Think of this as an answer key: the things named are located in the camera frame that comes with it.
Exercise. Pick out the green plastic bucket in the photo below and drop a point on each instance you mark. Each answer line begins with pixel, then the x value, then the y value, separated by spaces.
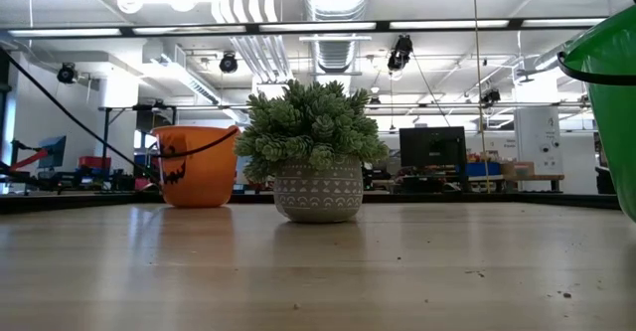
pixel 621 122

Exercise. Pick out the potted green succulent plant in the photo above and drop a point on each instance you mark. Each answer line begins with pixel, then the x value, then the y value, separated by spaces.
pixel 308 122

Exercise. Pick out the orange pumpkin face bucket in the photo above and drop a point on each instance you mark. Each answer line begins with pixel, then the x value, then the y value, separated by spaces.
pixel 208 172

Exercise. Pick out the black computer monitor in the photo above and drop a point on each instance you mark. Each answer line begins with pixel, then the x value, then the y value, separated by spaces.
pixel 432 147

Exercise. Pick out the black bar with light strips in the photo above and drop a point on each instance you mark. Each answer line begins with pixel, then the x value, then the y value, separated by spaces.
pixel 298 27

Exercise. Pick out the blue storage box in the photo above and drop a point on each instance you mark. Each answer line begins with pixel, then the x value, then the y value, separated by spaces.
pixel 482 169

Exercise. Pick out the cardboard box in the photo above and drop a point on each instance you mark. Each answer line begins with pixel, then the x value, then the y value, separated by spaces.
pixel 519 169

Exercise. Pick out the black metal stand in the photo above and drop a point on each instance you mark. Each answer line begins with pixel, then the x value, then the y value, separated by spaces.
pixel 106 132

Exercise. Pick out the white column with signs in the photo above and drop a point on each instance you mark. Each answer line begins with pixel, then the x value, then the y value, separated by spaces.
pixel 539 142

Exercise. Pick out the red storage bin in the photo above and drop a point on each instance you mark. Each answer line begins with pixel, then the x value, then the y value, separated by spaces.
pixel 94 162

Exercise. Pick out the wooden desk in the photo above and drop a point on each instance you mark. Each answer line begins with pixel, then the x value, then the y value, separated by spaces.
pixel 541 177

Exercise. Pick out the small dark monitor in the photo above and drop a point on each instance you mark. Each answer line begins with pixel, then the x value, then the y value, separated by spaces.
pixel 54 149

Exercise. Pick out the black office chair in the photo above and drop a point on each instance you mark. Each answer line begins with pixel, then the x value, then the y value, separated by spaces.
pixel 605 179

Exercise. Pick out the red angled bar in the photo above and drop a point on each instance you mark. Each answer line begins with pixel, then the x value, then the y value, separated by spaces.
pixel 30 159

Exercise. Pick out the silver ventilation duct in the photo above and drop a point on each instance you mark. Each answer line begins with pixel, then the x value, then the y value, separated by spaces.
pixel 337 55

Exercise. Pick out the black ceiling camera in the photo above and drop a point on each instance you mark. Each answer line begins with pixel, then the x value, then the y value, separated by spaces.
pixel 228 63
pixel 400 52
pixel 67 73
pixel 490 97

